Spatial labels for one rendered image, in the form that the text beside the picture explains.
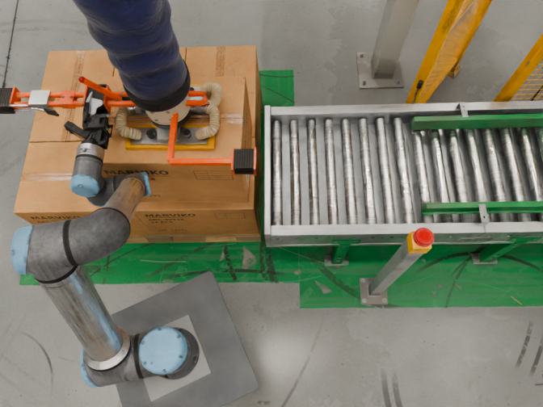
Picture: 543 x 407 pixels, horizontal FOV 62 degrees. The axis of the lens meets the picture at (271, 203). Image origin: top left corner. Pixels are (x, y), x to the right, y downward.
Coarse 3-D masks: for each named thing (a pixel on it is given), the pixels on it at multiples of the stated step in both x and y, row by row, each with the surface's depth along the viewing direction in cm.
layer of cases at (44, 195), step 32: (64, 64) 254; (96, 64) 253; (192, 64) 251; (224, 64) 250; (256, 64) 254; (256, 96) 249; (32, 128) 239; (64, 128) 238; (256, 128) 245; (32, 160) 232; (64, 160) 231; (32, 192) 225; (64, 192) 225; (256, 192) 236; (160, 224) 239; (192, 224) 239; (224, 224) 239; (256, 224) 240
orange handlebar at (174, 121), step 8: (16, 96) 166; (24, 96) 166; (56, 96) 166; (64, 96) 164; (72, 96) 164; (80, 96) 166; (192, 96) 165; (200, 96) 165; (48, 104) 164; (56, 104) 164; (64, 104) 164; (72, 104) 164; (80, 104) 164; (112, 104) 164; (120, 104) 163; (128, 104) 163; (192, 104) 163; (200, 104) 163; (176, 120) 160; (176, 128) 160; (168, 144) 156; (168, 152) 155; (168, 160) 154; (176, 160) 154; (184, 160) 154; (192, 160) 154; (200, 160) 153; (208, 160) 153; (216, 160) 153; (224, 160) 153
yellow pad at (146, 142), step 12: (144, 132) 172; (156, 132) 171; (180, 132) 171; (192, 132) 171; (132, 144) 170; (144, 144) 170; (156, 144) 170; (180, 144) 170; (192, 144) 170; (204, 144) 169
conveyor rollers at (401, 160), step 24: (312, 120) 234; (360, 120) 233; (384, 120) 233; (312, 144) 229; (360, 144) 229; (384, 144) 227; (432, 144) 227; (456, 144) 226; (504, 144) 226; (528, 144) 224; (312, 168) 224; (384, 168) 222; (456, 168) 221; (480, 168) 220; (528, 168) 220; (312, 192) 219; (336, 192) 219; (384, 192) 218; (408, 192) 217; (480, 192) 216; (504, 192) 215; (312, 216) 215; (336, 216) 214; (408, 216) 213; (432, 216) 213; (480, 216) 213; (504, 216) 211; (528, 216) 210
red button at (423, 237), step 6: (420, 228) 160; (426, 228) 160; (414, 234) 159; (420, 234) 158; (426, 234) 158; (432, 234) 159; (414, 240) 159; (420, 240) 158; (426, 240) 158; (432, 240) 158; (426, 246) 158
